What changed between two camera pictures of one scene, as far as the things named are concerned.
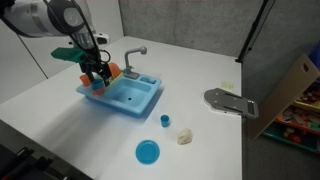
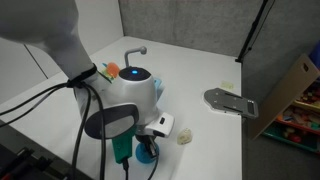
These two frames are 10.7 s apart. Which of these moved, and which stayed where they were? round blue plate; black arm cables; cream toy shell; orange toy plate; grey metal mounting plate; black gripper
Moved: black arm cables; black gripper
Stayed: orange toy plate; cream toy shell; grey metal mounting plate; round blue plate
